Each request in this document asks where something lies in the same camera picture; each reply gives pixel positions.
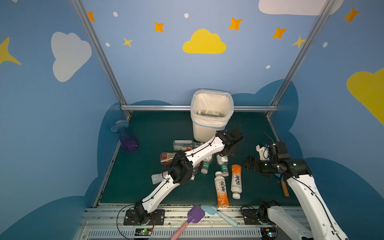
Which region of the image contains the orange white tea bottle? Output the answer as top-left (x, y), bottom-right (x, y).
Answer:
top-left (231, 165), bottom-right (243, 200)

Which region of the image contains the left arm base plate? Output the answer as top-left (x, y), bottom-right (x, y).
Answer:
top-left (123, 210), bottom-right (165, 226)

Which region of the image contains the teal silicone spatula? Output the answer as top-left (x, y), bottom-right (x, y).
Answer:
top-left (201, 205), bottom-right (239, 228)

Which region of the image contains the purple pink spatula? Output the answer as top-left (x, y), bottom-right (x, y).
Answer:
top-left (170, 205), bottom-right (205, 240)

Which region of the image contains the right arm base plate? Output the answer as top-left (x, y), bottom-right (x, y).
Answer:
top-left (240, 209), bottom-right (261, 225)

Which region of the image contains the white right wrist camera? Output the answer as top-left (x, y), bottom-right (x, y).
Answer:
top-left (256, 145), bottom-right (269, 161)

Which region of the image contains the aluminium frame post left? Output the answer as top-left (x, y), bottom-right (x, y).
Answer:
top-left (71, 0), bottom-right (127, 106)

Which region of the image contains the clear bottle green band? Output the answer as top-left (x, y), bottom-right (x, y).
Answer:
top-left (217, 155), bottom-right (229, 177)

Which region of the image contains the aluminium frame post right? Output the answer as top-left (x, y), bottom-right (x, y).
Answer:
top-left (270, 0), bottom-right (336, 107)

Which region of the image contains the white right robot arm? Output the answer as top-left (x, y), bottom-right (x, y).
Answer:
top-left (242, 156), bottom-right (348, 240)

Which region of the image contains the red gold energy drink bottle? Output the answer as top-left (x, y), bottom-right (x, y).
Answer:
top-left (160, 152), bottom-right (176, 165)

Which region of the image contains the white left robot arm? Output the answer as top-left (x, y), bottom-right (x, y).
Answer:
top-left (134, 128), bottom-right (243, 225)

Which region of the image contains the purple ribbed plastic vase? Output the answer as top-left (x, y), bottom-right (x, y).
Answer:
top-left (111, 120), bottom-right (139, 152)

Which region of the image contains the wooden handle brush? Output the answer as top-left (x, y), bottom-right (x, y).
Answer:
top-left (281, 177), bottom-right (290, 198)

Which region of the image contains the clear bottle bird label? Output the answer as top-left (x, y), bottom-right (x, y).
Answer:
top-left (201, 155), bottom-right (213, 175)

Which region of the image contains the aluminium frame post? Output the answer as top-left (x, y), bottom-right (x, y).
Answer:
top-left (71, 0), bottom-right (127, 106)
top-left (270, 0), bottom-right (336, 107)

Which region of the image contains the lime label square bottle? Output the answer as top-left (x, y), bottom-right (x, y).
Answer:
top-left (198, 110), bottom-right (224, 118)

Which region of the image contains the white ribbed trash bin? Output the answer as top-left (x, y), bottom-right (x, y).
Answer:
top-left (190, 90), bottom-right (234, 143)

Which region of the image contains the white bin liner bag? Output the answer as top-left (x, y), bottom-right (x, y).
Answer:
top-left (190, 90), bottom-right (234, 129)

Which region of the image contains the clear square bottle green label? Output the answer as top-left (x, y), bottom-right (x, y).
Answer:
top-left (173, 140), bottom-right (202, 151)

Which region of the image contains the orange milk tea bottle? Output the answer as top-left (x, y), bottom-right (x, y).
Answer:
top-left (215, 172), bottom-right (230, 208)

